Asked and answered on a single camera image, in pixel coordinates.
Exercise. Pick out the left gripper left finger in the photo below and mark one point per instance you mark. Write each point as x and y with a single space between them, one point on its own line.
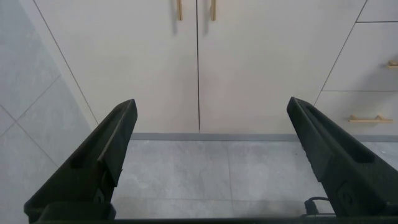
93 155

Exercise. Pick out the beige cabinet drawer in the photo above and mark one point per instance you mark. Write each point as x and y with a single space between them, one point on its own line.
360 105
363 56
379 11

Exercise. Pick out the beige cabinet door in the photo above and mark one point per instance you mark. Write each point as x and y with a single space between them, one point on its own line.
140 68
255 68

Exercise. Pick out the beige kitchen cabinet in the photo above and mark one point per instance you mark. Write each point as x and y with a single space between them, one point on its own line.
217 137

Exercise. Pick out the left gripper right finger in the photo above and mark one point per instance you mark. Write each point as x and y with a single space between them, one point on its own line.
342 161

